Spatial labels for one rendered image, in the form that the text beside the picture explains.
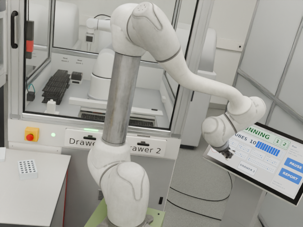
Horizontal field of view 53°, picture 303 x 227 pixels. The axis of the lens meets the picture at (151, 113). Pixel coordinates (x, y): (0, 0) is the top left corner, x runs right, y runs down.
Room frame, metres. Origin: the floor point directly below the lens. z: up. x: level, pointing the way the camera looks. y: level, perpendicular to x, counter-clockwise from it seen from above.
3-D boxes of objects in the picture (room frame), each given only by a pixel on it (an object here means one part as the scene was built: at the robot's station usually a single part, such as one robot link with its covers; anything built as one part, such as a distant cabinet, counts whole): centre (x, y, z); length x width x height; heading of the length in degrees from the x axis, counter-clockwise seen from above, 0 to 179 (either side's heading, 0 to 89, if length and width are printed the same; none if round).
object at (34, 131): (1.54, 0.65, 0.88); 0.07 x 0.05 x 0.07; 99
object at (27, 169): (1.34, 0.59, 0.78); 0.12 x 0.08 x 0.04; 31
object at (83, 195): (2.09, 0.36, 0.40); 1.03 x 0.95 x 0.80; 99
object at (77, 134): (1.60, 0.33, 0.87); 0.29 x 0.02 x 0.11; 99
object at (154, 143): (1.65, 0.02, 0.87); 0.29 x 0.02 x 0.11; 99
